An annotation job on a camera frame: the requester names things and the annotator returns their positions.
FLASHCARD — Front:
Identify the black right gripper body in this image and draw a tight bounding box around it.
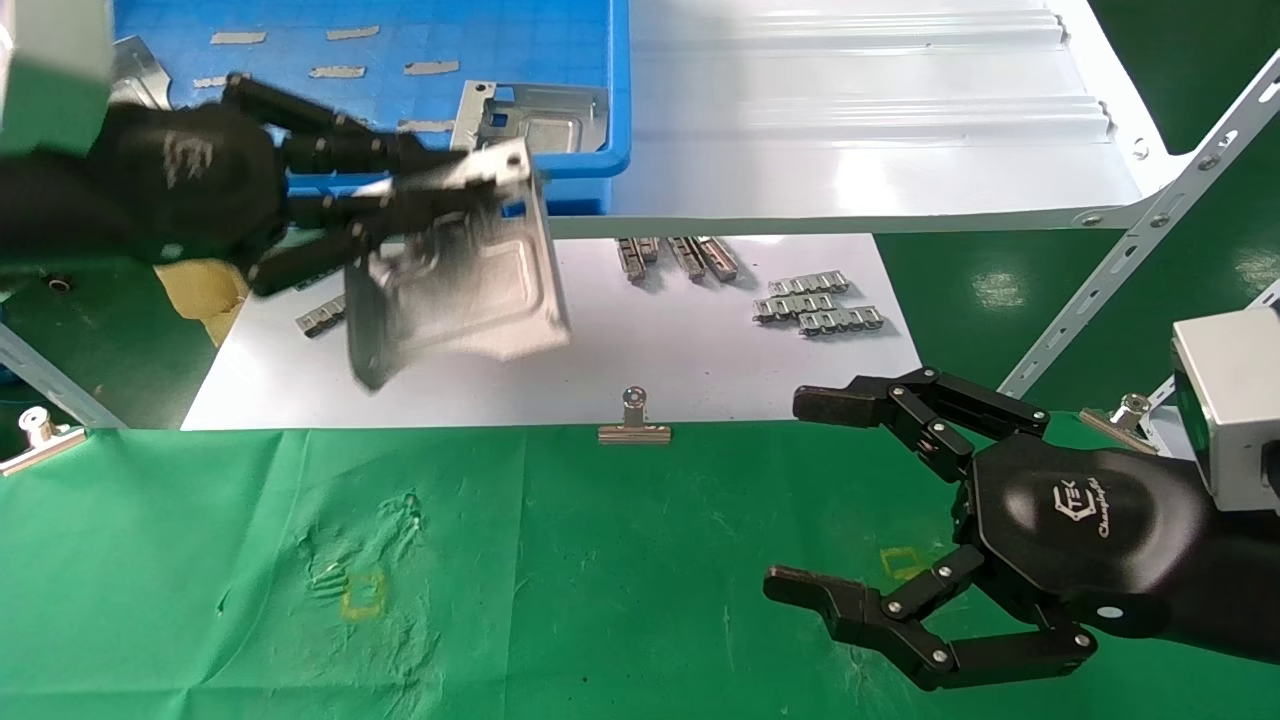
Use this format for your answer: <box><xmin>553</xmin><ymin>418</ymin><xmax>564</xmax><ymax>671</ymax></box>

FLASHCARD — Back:
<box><xmin>963</xmin><ymin>437</ymin><xmax>1280</xmax><ymax>663</ymax></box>

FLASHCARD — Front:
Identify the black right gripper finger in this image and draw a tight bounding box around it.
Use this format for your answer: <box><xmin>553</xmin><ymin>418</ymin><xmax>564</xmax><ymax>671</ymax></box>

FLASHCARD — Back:
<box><xmin>793</xmin><ymin>366</ymin><xmax>1051</xmax><ymax>481</ymax></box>
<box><xmin>763</xmin><ymin>545</ymin><xmax>1099</xmax><ymax>691</ymax></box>

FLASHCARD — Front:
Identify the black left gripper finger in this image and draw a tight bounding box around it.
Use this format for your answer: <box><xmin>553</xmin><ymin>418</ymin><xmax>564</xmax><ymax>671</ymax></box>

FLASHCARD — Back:
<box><xmin>250</xmin><ymin>185</ymin><xmax>491</xmax><ymax>298</ymax></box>
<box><xmin>220</xmin><ymin>72</ymin><xmax>471</xmax><ymax>176</ymax></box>

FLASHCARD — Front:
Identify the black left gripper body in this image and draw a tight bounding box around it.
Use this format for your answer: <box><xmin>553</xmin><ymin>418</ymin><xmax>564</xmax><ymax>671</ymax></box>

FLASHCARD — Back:
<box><xmin>0</xmin><ymin>100</ymin><xmax>291</xmax><ymax>291</ymax></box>

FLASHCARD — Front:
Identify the stamped sheet metal plate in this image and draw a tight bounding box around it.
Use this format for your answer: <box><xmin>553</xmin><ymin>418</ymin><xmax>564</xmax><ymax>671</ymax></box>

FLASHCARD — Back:
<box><xmin>343</xmin><ymin>138</ymin><xmax>573</xmax><ymax>393</ymax></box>
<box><xmin>450</xmin><ymin>82</ymin><xmax>611</xmax><ymax>154</ymax></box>
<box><xmin>108</xmin><ymin>35</ymin><xmax>173</xmax><ymax>111</ymax></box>

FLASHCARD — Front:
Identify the small ribbed metal strip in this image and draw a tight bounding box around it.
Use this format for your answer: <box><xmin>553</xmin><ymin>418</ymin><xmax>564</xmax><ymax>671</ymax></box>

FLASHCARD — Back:
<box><xmin>667</xmin><ymin>237</ymin><xmax>707</xmax><ymax>284</ymax></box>
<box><xmin>797</xmin><ymin>306</ymin><xmax>887</xmax><ymax>338</ymax></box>
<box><xmin>767</xmin><ymin>269</ymin><xmax>851</xmax><ymax>297</ymax></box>
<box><xmin>752</xmin><ymin>292</ymin><xmax>837</xmax><ymax>324</ymax></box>
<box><xmin>295</xmin><ymin>295</ymin><xmax>351</xmax><ymax>339</ymax></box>
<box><xmin>692</xmin><ymin>236</ymin><xmax>742</xmax><ymax>283</ymax></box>

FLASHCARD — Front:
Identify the yellow fabric cover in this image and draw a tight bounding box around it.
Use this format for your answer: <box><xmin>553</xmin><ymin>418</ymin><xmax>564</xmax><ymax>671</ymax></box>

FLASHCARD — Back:
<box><xmin>160</xmin><ymin>258</ymin><xmax>251</xmax><ymax>348</ymax></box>

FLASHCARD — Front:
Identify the silver binder clip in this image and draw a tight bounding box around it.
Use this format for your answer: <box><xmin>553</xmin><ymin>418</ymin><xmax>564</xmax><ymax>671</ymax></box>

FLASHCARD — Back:
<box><xmin>1080</xmin><ymin>393</ymin><xmax>1161</xmax><ymax>454</ymax></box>
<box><xmin>598</xmin><ymin>386</ymin><xmax>673</xmax><ymax>445</ymax></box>
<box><xmin>0</xmin><ymin>407</ymin><xmax>88</xmax><ymax>477</ymax></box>

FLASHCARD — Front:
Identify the blue plastic bin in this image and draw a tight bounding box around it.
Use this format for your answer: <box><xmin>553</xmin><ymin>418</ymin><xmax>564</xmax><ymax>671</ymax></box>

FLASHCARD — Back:
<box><xmin>110</xmin><ymin>0</ymin><xmax>633</xmax><ymax>216</ymax></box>

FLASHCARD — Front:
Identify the green table cloth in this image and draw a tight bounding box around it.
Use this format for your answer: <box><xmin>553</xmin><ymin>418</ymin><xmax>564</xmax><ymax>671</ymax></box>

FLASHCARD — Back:
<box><xmin>0</xmin><ymin>420</ymin><xmax>1280</xmax><ymax>720</ymax></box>

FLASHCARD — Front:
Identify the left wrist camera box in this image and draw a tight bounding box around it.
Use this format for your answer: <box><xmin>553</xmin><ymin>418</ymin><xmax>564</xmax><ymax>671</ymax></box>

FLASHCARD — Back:
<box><xmin>0</xmin><ymin>0</ymin><xmax>113</xmax><ymax>153</ymax></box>

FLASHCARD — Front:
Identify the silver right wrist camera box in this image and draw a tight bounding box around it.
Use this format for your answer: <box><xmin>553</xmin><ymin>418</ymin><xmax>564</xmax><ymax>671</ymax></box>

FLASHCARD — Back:
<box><xmin>1170</xmin><ymin>305</ymin><xmax>1280</xmax><ymax>511</ymax></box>

